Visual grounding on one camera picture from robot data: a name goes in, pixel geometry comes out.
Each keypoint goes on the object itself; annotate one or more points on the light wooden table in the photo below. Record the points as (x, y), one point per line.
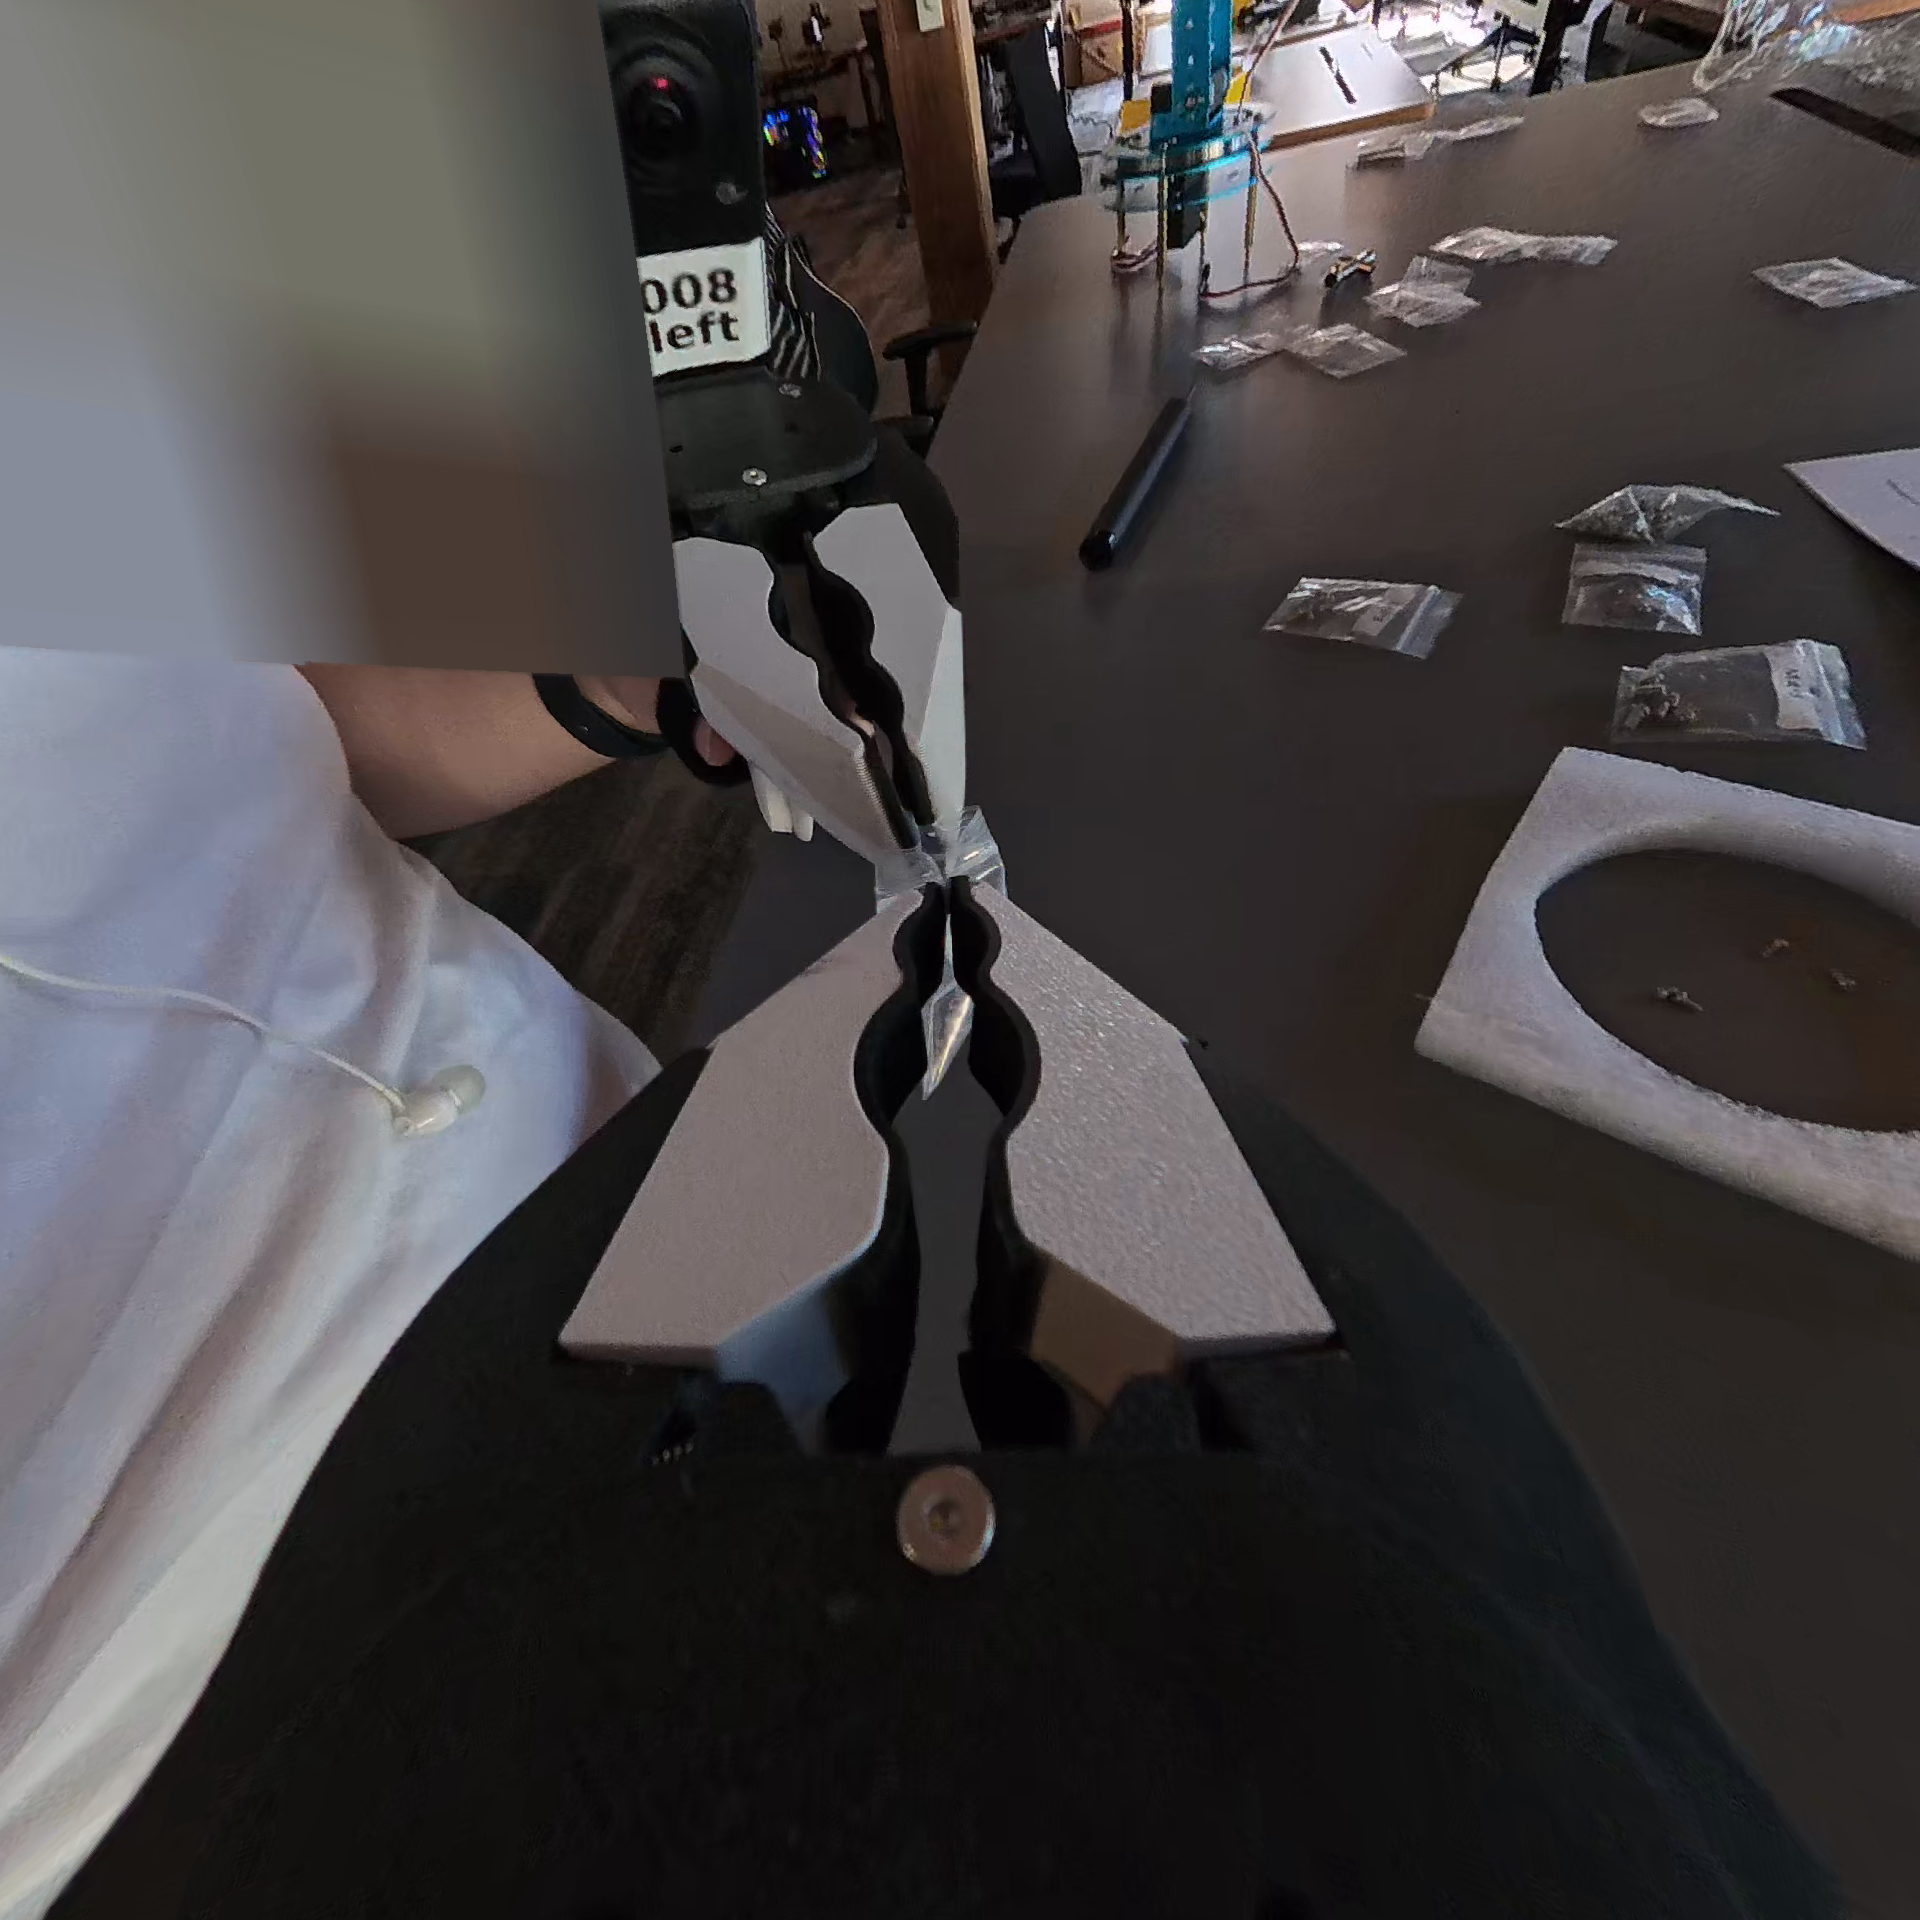
(1349, 89)

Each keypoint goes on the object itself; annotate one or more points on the printed instruction manual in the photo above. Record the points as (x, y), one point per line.
(1876, 494)

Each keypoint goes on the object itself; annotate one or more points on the labelled clear screw bag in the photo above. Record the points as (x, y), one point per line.
(1724, 697)
(1358, 615)

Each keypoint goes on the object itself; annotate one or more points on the person's left forearm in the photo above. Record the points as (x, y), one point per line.
(436, 734)

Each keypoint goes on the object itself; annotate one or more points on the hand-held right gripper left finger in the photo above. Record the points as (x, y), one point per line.
(734, 1201)

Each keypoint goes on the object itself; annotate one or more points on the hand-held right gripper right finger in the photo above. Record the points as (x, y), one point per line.
(1172, 1201)

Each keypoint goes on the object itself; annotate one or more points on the small zip bag of screws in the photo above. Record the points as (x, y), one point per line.
(944, 1019)

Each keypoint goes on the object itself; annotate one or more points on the dark brown desk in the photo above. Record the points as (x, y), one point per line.
(1320, 840)

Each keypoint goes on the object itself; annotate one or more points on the black wristband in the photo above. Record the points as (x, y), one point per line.
(600, 728)

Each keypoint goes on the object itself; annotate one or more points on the black screwdriver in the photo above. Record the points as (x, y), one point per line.
(1142, 481)

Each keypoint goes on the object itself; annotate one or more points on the person's white shirt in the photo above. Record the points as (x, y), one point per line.
(225, 1275)

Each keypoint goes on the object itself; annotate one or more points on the small metal connector part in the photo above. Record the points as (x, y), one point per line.
(1349, 270)

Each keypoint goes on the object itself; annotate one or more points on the wooden support post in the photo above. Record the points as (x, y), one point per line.
(937, 149)

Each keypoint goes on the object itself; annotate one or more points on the white earphone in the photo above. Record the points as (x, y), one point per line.
(443, 1102)

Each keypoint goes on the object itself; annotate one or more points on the white foam frame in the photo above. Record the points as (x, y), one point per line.
(1531, 931)

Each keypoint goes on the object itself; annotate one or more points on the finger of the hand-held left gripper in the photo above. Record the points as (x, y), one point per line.
(750, 661)
(921, 646)

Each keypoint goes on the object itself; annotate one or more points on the blue toy robot arm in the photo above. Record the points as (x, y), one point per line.
(1201, 59)

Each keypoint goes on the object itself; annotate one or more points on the scattered small plastic packets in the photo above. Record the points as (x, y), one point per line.
(1343, 350)

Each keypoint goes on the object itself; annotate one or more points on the crumpled clear plastic wrap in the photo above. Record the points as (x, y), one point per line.
(1799, 37)

